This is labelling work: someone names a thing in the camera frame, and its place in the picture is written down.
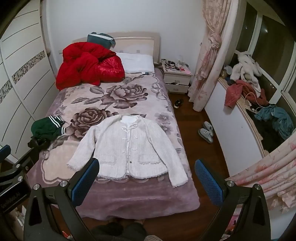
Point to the beige headboard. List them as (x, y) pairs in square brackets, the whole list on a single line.
[(126, 42)]

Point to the red quilt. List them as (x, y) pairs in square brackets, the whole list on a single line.
[(91, 63)]

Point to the red garment on sill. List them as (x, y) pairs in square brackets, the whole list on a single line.
[(242, 88)]

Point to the grey slipper pair left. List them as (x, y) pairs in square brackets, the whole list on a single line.
[(206, 135)]

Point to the teal garment on sill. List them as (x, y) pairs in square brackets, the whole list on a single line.
[(280, 120)]

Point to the teal folded cloth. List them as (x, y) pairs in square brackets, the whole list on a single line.
[(102, 39)]

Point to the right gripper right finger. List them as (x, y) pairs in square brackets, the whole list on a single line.
[(253, 222)]

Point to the white pillow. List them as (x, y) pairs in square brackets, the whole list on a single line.
[(136, 63)]

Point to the pink floral curtain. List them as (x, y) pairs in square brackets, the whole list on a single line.
[(215, 14)]

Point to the white fuzzy jacket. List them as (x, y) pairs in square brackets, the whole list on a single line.
[(130, 146)]

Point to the grey slipper pair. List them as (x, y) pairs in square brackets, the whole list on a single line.
[(206, 135), (208, 127)]

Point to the grey slipper pair right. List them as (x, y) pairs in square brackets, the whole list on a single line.
[(208, 127)]

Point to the black shoe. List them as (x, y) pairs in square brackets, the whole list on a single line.
[(178, 103)]

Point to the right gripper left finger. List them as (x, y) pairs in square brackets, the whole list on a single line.
[(40, 222)]

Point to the white sliding wardrobe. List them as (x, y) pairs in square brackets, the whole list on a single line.
[(27, 79)]

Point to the green striped garment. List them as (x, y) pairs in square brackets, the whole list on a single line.
[(45, 131)]

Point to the pink curtain lower right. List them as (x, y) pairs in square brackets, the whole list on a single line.
[(275, 173)]

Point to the floral pink bed blanket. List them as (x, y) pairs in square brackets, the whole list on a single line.
[(86, 105)]

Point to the white clothes pile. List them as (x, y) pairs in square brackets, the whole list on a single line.
[(247, 70)]

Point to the white nightstand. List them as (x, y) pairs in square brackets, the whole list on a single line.
[(177, 76)]

